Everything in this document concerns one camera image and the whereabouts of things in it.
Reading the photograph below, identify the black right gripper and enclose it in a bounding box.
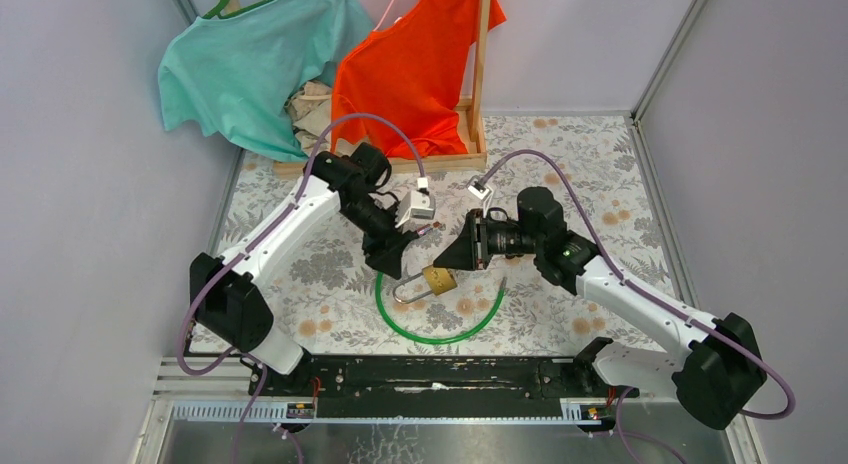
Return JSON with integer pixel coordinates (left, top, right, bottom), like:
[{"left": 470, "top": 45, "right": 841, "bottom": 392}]
[{"left": 434, "top": 208, "right": 542, "bottom": 271}]

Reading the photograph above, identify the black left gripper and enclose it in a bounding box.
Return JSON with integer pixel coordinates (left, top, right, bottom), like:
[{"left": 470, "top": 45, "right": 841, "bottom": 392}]
[{"left": 338, "top": 192, "right": 411, "bottom": 280}]

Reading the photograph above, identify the green cable lock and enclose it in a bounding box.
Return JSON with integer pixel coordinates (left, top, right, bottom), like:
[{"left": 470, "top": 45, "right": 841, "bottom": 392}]
[{"left": 374, "top": 272, "right": 507, "bottom": 346}]

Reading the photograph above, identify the brass padlock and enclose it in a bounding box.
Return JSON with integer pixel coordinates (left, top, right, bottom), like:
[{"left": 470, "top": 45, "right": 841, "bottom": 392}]
[{"left": 391, "top": 266, "right": 458, "bottom": 304}]

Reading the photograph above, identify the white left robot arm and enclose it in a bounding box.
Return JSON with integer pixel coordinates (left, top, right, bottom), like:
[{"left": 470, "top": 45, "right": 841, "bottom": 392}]
[{"left": 189, "top": 144, "right": 417, "bottom": 395}]

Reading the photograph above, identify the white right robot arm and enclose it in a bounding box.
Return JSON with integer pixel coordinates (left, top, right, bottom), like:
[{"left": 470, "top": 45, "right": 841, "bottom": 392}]
[{"left": 434, "top": 187, "right": 767, "bottom": 430}]

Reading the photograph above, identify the wooden clothes rack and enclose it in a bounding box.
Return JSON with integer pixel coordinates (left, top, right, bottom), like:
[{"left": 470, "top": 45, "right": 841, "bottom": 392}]
[{"left": 215, "top": 0, "right": 491, "bottom": 179}]

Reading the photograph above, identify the beige crumpled cloth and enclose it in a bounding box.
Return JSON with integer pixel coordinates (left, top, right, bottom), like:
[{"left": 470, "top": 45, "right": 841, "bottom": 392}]
[{"left": 284, "top": 80, "right": 332, "bottom": 154}]

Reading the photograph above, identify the orange t-shirt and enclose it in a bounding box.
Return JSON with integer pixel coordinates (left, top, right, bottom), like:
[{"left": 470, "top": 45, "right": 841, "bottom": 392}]
[{"left": 331, "top": 0, "right": 480, "bottom": 159}]

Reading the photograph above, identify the teal t-shirt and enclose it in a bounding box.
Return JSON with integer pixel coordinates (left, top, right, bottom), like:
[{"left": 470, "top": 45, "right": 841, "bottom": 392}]
[{"left": 158, "top": 0, "right": 375, "bottom": 162}]

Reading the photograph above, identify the pink clothes hanger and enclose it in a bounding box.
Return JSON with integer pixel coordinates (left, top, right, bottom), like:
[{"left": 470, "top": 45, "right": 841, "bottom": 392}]
[{"left": 372, "top": 0, "right": 397, "bottom": 31}]

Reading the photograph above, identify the green clothes hanger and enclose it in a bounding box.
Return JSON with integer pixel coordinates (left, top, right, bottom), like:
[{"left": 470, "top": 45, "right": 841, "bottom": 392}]
[{"left": 202, "top": 0, "right": 292, "bottom": 20}]

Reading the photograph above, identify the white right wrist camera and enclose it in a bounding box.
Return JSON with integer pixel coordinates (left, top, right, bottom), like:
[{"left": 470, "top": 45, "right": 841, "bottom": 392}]
[{"left": 467, "top": 180, "right": 494, "bottom": 211}]

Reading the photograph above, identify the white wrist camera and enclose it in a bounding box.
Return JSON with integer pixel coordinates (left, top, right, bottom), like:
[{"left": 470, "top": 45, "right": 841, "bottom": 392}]
[
  {"left": 395, "top": 177, "right": 436, "bottom": 228},
  {"left": 467, "top": 180, "right": 494, "bottom": 211}
]

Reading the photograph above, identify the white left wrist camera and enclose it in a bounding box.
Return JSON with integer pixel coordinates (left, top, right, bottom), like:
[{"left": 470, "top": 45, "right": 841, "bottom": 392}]
[{"left": 395, "top": 177, "right": 436, "bottom": 228}]

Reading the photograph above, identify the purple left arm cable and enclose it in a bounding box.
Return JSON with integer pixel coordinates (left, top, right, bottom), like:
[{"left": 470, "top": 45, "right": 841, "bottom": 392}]
[{"left": 175, "top": 113, "right": 431, "bottom": 464}]

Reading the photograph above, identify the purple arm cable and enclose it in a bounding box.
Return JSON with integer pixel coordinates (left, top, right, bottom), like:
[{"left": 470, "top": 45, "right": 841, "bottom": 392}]
[
  {"left": 175, "top": 113, "right": 431, "bottom": 464},
  {"left": 476, "top": 149, "right": 796, "bottom": 464}
]

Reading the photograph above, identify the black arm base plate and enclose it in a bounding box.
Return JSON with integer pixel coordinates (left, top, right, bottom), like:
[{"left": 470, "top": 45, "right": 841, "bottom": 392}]
[{"left": 248, "top": 354, "right": 624, "bottom": 410}]

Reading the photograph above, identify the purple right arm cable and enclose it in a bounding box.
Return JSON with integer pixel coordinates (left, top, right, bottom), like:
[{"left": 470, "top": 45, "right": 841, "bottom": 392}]
[{"left": 476, "top": 149, "right": 796, "bottom": 464}]

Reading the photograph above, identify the slotted metal cable rail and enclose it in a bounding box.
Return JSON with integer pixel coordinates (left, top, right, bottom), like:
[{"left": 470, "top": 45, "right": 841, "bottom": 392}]
[{"left": 173, "top": 399, "right": 604, "bottom": 428}]

